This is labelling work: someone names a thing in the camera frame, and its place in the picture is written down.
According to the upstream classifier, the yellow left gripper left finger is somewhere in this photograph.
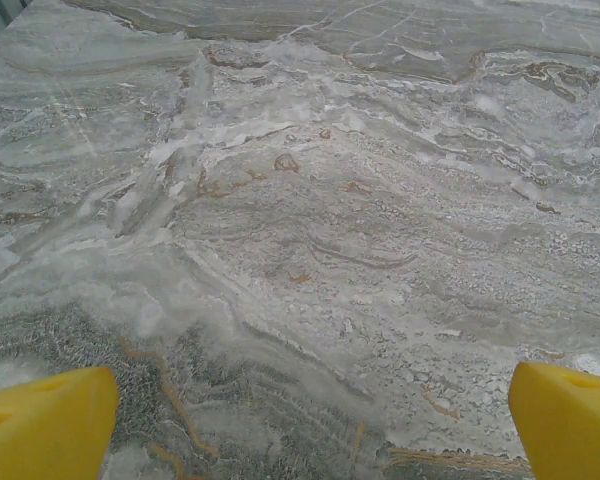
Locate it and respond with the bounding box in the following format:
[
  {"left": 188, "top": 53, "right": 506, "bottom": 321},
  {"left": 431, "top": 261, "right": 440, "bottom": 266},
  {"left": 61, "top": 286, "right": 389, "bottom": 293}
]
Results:
[{"left": 0, "top": 366, "right": 120, "bottom": 480}]

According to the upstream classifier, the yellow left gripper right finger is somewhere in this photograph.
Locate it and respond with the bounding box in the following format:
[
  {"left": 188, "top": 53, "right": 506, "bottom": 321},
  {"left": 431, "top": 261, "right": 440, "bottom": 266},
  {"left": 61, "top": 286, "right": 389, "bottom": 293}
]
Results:
[{"left": 508, "top": 362, "right": 600, "bottom": 480}]

